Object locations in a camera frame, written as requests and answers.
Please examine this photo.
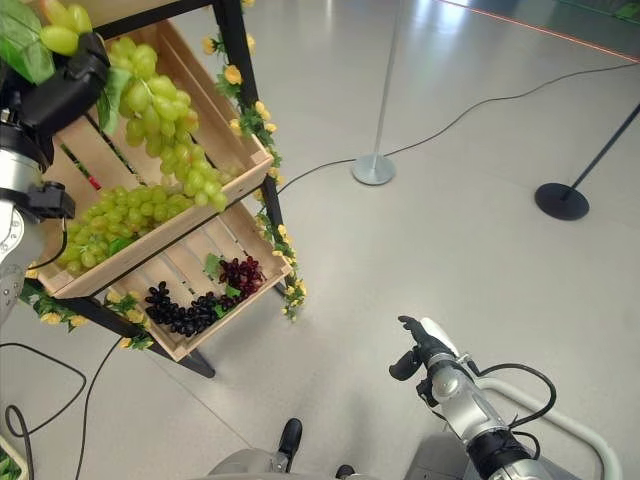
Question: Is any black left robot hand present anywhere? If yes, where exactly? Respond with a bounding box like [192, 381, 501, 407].
[17, 32, 112, 135]

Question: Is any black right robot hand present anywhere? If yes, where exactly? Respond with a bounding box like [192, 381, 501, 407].
[389, 315, 458, 384]

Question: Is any long green grape bunch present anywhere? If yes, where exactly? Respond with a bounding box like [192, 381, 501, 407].
[97, 36, 230, 212]

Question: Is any green grape bunch with leaf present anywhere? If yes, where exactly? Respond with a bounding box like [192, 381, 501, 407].
[0, 0, 94, 85]

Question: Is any wooden crate plank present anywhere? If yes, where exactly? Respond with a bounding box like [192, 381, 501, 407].
[29, 0, 217, 29]

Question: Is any large wooden slat crate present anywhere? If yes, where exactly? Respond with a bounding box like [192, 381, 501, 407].
[24, 20, 276, 301]

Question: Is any robot left leg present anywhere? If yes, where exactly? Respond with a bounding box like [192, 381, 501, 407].
[206, 417, 305, 480]

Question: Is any silver stanchion pole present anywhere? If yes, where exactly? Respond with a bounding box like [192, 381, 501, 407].
[351, 0, 407, 187]

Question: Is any black stanchion pole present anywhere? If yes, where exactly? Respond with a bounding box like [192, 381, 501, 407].
[533, 102, 640, 222]

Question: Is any red grape bunch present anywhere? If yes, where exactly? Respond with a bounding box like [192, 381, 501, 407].
[203, 252, 267, 302]

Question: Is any long yellow flower garland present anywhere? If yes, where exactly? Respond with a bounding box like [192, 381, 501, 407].
[201, 0, 308, 324]

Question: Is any small wooden slat crate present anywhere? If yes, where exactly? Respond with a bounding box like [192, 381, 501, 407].
[106, 199, 294, 363]

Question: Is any short yellow flower garland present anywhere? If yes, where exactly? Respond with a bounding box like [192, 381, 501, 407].
[21, 269, 155, 352]

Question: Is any black grape bunch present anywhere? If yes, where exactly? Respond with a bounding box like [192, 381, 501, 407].
[144, 280, 237, 338]

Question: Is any orange floor tape line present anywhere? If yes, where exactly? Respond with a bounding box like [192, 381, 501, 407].
[433, 0, 640, 65]

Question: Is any pale box with greens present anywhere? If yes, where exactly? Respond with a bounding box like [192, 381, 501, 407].
[0, 433, 29, 480]

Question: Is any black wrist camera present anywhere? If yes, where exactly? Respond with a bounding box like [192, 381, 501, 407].
[26, 181, 77, 222]

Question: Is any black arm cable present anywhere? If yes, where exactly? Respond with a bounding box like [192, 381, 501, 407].
[467, 362, 559, 459]

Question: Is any pale tube frame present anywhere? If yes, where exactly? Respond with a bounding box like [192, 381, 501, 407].
[472, 376, 624, 480]

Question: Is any black metal shelf frame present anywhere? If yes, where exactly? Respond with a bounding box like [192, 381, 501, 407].
[19, 0, 291, 379]

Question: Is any thin black floor cable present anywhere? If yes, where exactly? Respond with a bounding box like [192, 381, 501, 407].
[276, 61, 640, 197]

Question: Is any black looped floor cable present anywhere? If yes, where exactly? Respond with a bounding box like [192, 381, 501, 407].
[0, 338, 124, 480]

